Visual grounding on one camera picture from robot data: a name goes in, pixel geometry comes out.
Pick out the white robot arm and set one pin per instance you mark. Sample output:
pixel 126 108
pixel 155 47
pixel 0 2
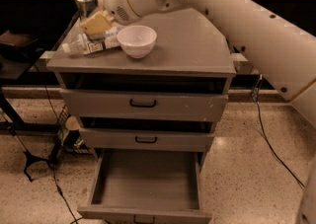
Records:
pixel 282 52

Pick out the lying plastic bottle white label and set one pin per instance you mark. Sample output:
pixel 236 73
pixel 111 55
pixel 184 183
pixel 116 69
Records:
pixel 84 45

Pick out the Red Bull can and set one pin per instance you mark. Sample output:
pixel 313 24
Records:
pixel 86 8

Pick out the wire basket with items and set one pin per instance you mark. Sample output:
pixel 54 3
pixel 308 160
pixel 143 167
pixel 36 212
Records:
pixel 68 133

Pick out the grey drawer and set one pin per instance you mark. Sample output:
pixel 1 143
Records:
pixel 147 134
pixel 144 97
pixel 146 187

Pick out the dark side table left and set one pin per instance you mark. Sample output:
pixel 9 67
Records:
pixel 18 53

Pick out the white ceramic bowl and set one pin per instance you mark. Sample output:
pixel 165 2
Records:
pixel 137 41

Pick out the grey top drawer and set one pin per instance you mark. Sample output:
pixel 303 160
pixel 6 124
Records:
pixel 144 97

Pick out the grey bottom drawer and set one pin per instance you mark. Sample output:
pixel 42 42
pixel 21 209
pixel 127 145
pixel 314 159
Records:
pixel 146 187

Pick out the grey middle drawer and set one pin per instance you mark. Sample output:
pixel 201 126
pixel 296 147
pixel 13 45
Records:
pixel 147 134

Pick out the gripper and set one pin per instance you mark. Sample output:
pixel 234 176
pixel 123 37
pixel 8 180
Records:
pixel 115 1

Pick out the grey drawer cabinet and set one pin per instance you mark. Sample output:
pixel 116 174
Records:
pixel 187 45

